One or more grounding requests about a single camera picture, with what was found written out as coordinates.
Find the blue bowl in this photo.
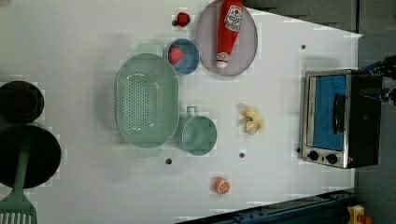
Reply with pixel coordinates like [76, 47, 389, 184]
[163, 38, 200, 75]

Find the large black round pan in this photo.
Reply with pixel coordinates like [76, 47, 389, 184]
[0, 125, 62, 189]

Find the pink strawberry toy in bowl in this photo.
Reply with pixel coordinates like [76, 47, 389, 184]
[168, 46, 185, 64]

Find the orange slice toy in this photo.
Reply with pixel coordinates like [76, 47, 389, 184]
[214, 177, 231, 194]

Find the blue metal frame rail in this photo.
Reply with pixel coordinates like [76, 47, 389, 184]
[178, 190, 357, 224]

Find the grey round plate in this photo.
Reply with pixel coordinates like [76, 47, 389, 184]
[195, 0, 258, 77]

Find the small black round pot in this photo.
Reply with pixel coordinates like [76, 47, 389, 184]
[0, 80, 45, 124]

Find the red strawberry toy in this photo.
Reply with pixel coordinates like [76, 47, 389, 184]
[172, 12, 191, 27]

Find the green perforated colander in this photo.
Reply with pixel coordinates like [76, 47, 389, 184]
[115, 43, 179, 158]

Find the green mug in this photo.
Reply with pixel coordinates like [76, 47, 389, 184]
[181, 105, 218, 156]

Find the green slotted spatula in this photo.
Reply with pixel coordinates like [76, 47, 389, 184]
[0, 138, 37, 224]

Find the red ketchup bottle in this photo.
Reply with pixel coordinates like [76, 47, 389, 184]
[216, 0, 244, 68]

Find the yellow plush banana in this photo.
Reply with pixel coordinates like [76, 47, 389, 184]
[238, 104, 264, 135]

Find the silver toaster oven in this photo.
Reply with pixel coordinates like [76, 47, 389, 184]
[301, 70, 382, 169]

